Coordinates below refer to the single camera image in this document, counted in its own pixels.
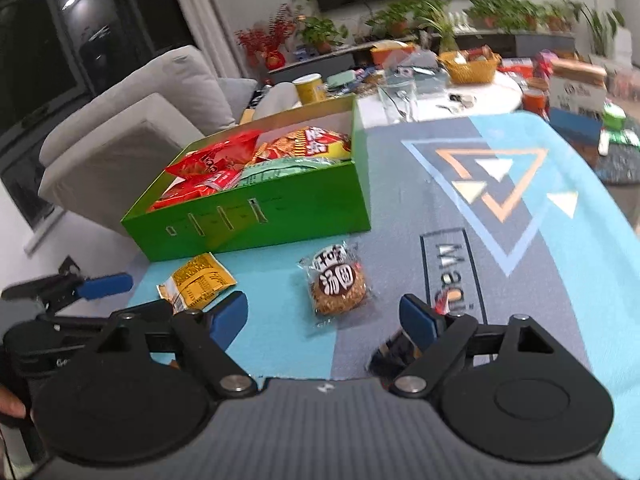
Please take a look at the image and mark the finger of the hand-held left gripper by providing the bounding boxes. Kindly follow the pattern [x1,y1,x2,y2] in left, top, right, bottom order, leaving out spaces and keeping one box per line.
[0,271,135,315]
[36,298,176,332]

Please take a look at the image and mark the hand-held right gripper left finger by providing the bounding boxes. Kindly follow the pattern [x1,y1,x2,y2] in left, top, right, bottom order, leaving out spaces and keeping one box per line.
[94,290,258,401]

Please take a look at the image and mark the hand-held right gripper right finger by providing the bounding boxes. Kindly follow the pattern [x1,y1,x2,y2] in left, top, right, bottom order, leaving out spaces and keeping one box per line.
[389,293,557,400]

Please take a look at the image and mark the dark snack packet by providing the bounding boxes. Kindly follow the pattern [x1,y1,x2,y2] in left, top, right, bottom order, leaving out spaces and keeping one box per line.
[366,327,424,382]

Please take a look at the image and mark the yellow snack packet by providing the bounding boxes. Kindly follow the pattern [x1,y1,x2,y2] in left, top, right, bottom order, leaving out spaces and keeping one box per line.
[156,253,237,314]

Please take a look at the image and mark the round sesame cake packet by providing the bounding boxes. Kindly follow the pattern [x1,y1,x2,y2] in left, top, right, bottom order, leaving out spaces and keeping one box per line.
[298,241,377,329]

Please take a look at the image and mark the red snack packet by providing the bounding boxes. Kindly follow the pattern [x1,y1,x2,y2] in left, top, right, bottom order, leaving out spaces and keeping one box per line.
[166,131,262,192]
[149,176,242,212]

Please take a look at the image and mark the green cardboard box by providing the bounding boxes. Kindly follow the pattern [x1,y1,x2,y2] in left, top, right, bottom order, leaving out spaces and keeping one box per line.
[121,92,372,263]

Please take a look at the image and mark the green snack packet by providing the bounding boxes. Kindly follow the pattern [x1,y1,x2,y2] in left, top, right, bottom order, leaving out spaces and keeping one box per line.
[234,156,347,189]

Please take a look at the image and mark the orange yellow chips packet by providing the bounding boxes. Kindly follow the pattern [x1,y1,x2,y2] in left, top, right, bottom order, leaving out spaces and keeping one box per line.
[249,126,354,164]

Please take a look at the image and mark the person's left hand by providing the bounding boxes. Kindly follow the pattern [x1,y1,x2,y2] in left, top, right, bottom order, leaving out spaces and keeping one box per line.
[0,385,28,421]

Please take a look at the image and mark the light grey sofa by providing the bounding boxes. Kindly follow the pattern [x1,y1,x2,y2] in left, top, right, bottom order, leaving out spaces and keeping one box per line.
[39,45,237,237]

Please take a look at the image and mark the blue printed mat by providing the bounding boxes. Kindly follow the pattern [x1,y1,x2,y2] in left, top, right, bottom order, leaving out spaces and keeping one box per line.
[125,111,640,480]

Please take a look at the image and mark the clear drinking glass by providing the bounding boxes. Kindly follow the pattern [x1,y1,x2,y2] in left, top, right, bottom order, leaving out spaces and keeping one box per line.
[378,80,419,124]

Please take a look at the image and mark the grey pillow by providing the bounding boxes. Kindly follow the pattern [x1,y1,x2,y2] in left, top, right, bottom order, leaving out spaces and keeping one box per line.
[217,77,259,122]

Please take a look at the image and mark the light grey rounded cushion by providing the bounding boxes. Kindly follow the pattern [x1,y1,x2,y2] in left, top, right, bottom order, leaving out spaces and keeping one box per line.
[254,81,302,122]

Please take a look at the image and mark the dark framed window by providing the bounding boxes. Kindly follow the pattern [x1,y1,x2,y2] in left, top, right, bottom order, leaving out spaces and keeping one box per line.
[0,0,197,231]

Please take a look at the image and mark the yellow can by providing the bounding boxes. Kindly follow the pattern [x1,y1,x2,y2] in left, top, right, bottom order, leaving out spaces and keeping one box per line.
[292,73,327,106]

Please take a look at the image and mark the teal tray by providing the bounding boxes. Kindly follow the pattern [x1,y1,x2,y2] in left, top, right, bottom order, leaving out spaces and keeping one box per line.
[400,64,449,92]

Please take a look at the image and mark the orange mug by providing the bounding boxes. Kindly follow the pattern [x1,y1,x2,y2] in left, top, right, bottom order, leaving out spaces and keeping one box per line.
[520,87,547,114]

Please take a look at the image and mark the yellow wicker basket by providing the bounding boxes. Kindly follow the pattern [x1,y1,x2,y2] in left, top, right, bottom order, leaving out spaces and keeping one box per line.
[439,50,502,85]

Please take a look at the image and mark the orange storage box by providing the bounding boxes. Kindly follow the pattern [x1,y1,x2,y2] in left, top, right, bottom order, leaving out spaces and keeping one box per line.
[370,42,417,67]

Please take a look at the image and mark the blue white cardboard box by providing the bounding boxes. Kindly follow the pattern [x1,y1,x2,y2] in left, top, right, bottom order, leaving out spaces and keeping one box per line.
[546,58,609,144]

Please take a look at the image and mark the grey television cabinet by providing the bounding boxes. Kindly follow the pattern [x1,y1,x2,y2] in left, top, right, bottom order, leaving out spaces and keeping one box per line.
[267,30,577,87]

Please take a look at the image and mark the red white box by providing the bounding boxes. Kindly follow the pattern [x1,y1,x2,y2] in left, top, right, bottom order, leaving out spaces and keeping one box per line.
[500,57,535,77]

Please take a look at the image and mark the red berry decoration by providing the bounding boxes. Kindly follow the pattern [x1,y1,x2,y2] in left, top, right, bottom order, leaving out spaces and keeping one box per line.
[234,4,297,72]

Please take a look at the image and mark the green plastic container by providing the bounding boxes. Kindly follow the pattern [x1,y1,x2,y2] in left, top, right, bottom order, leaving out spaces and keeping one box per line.
[601,102,629,132]

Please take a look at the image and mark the white curtain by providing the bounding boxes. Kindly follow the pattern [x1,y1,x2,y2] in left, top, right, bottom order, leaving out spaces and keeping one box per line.
[165,0,261,81]

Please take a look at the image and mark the plant in glass vase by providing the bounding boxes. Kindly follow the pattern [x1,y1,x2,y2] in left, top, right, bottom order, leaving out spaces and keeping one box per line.
[419,2,464,54]

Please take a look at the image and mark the row of potted green plants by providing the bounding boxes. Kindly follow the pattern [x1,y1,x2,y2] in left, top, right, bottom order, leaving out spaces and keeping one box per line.
[300,0,583,56]

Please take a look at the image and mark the tall leafy potted plant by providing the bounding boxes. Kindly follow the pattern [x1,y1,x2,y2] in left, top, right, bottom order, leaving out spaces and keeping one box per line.
[580,0,627,59]

